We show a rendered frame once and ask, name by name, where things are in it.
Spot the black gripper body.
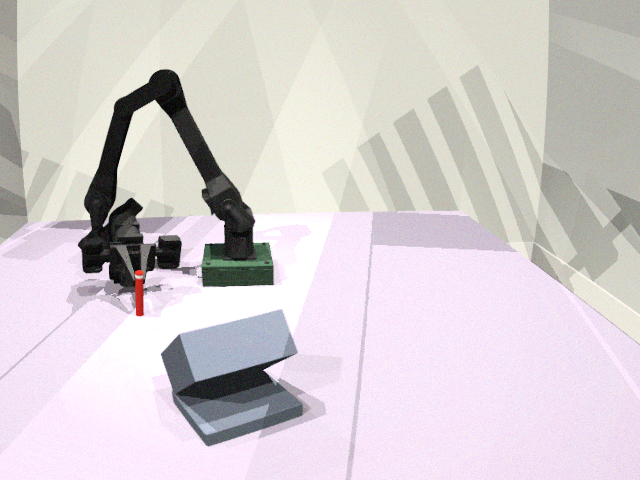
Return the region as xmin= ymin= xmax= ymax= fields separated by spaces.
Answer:
xmin=82 ymin=219 xmax=182 ymax=274

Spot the dark red peg with white band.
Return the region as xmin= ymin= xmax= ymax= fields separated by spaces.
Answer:
xmin=135 ymin=271 xmax=144 ymax=316

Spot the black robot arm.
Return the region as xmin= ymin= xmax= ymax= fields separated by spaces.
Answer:
xmin=78 ymin=69 xmax=257 ymax=261

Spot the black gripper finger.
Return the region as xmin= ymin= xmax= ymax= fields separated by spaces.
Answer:
xmin=109 ymin=245 xmax=136 ymax=285
xmin=139 ymin=244 xmax=157 ymax=284

